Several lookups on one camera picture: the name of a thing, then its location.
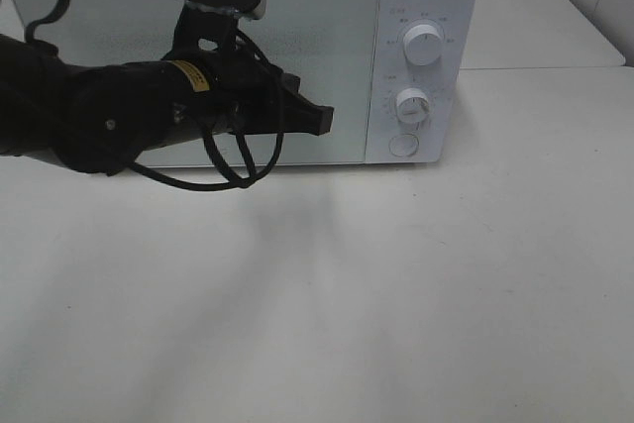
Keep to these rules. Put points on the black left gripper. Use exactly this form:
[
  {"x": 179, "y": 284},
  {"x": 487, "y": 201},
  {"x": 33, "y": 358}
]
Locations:
[{"x": 234, "y": 81}]

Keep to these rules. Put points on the white microwave door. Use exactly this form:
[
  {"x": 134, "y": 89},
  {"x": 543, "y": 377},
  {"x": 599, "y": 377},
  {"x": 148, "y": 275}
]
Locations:
[{"x": 328, "y": 44}]

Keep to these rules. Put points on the round microwave door button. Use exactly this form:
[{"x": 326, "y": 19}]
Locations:
[{"x": 404, "y": 145}]

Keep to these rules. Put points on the white microwave knob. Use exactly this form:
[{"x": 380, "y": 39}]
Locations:
[
  {"x": 422, "y": 43},
  {"x": 412, "y": 106}
]

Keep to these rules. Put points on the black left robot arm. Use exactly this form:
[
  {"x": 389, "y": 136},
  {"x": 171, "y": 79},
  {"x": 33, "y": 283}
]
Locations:
[{"x": 100, "y": 119}]

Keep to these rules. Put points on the white microwave oven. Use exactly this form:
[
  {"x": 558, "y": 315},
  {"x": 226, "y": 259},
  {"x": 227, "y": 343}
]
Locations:
[{"x": 390, "y": 74}]

